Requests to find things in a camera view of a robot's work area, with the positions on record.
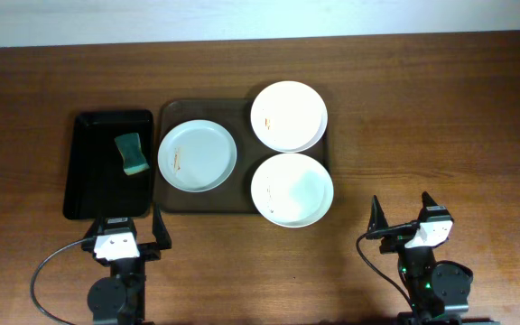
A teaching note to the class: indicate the white plate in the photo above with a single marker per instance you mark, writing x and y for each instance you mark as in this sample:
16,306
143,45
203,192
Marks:
289,116
292,190
197,156

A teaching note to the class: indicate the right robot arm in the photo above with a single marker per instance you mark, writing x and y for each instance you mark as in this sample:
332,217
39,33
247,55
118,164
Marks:
436,291

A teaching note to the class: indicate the green sponge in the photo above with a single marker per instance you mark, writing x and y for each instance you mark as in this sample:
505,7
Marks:
129,146

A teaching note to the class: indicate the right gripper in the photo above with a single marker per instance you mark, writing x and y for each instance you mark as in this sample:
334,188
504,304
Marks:
378,229

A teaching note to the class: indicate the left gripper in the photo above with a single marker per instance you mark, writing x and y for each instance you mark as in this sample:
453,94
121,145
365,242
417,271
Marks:
162,236

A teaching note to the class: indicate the brown plastic tray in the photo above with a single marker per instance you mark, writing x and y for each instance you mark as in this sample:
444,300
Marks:
233,195

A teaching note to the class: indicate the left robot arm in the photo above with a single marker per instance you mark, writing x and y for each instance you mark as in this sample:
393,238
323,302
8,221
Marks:
119,299

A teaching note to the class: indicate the black plastic tray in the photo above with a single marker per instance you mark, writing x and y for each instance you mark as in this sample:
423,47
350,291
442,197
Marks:
97,185

